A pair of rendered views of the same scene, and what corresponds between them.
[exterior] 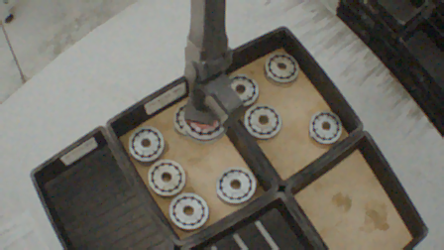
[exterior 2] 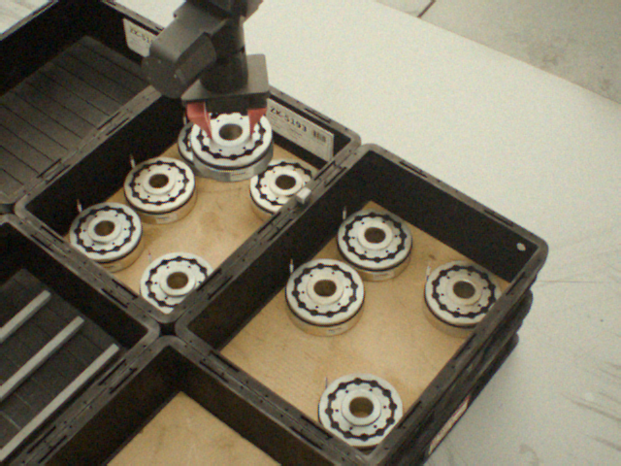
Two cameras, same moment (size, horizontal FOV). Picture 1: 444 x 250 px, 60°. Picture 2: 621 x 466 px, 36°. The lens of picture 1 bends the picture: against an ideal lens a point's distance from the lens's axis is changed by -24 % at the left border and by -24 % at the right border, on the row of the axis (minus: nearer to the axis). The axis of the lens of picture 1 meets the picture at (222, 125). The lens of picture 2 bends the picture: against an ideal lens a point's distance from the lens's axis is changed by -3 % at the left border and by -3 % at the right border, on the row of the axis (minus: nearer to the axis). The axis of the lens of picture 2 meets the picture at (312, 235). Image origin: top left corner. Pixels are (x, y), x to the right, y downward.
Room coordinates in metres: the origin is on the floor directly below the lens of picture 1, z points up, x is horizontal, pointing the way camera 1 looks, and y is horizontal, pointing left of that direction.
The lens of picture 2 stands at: (0.27, -0.78, 1.90)
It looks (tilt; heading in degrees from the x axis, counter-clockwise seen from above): 52 degrees down; 68
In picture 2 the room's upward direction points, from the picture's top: straight up
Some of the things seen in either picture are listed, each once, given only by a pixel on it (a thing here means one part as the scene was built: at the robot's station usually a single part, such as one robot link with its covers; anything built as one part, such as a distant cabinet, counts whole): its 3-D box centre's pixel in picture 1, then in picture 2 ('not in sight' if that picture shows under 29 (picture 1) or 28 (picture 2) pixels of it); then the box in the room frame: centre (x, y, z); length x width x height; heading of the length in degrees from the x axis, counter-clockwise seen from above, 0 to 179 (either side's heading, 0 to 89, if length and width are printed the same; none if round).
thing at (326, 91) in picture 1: (283, 107); (367, 315); (0.59, -0.17, 0.87); 0.40 x 0.30 x 0.11; 30
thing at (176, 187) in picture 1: (166, 178); (159, 183); (0.41, 0.15, 0.86); 0.10 x 0.10 x 0.01
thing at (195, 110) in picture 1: (203, 94); (222, 64); (0.49, 0.03, 1.15); 0.10 x 0.07 x 0.07; 165
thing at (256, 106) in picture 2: not in sight; (237, 106); (0.50, 0.03, 1.08); 0.07 x 0.07 x 0.09; 75
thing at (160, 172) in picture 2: (166, 177); (158, 182); (0.41, 0.15, 0.86); 0.05 x 0.05 x 0.01
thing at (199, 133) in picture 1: (204, 118); (231, 135); (0.49, 0.04, 1.03); 0.10 x 0.10 x 0.01
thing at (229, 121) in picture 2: not in sight; (230, 133); (0.49, 0.04, 1.04); 0.05 x 0.05 x 0.01
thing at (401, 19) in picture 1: (380, 11); not in sight; (1.38, -0.84, 0.37); 0.40 x 0.30 x 0.45; 35
